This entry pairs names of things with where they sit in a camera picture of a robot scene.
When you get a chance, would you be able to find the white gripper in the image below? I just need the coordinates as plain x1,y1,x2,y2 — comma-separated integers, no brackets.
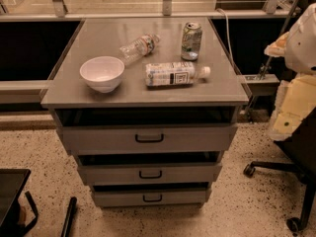
264,32,316,141

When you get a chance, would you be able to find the grey top drawer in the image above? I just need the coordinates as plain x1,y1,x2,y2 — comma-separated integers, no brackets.
57,123,237,155

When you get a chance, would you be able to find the grey drawer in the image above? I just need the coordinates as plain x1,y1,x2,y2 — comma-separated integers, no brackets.
78,163,222,186
57,123,237,155
93,188,211,207

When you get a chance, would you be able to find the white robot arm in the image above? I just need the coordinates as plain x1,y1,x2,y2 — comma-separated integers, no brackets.
265,3,316,141

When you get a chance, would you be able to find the grey middle drawer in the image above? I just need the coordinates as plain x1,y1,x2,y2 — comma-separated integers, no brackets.
78,163,222,186

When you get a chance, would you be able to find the grey drawer cabinet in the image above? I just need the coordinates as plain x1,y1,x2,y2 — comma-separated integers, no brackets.
41,18,248,196

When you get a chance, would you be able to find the grey bottom drawer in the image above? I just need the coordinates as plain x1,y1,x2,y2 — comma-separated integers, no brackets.
93,188,211,207

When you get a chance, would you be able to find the black office chair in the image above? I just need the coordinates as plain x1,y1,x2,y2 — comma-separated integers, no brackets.
243,109,316,232

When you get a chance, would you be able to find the green soda can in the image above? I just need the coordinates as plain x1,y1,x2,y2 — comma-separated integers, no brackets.
181,22,202,61

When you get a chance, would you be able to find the white labelled drink bottle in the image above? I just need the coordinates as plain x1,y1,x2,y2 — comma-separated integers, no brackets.
144,61,210,87

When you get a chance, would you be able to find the clear crushed water bottle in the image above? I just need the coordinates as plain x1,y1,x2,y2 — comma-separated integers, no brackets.
118,34,160,65

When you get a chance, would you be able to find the white bowl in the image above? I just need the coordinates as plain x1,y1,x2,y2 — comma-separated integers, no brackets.
80,56,124,93

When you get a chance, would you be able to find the black bar on floor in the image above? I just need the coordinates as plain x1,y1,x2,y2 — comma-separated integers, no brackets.
60,197,77,237

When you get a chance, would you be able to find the black side table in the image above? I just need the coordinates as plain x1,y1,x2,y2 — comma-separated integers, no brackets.
0,169,39,237

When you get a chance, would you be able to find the white cable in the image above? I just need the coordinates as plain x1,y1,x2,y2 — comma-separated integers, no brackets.
215,7,235,67

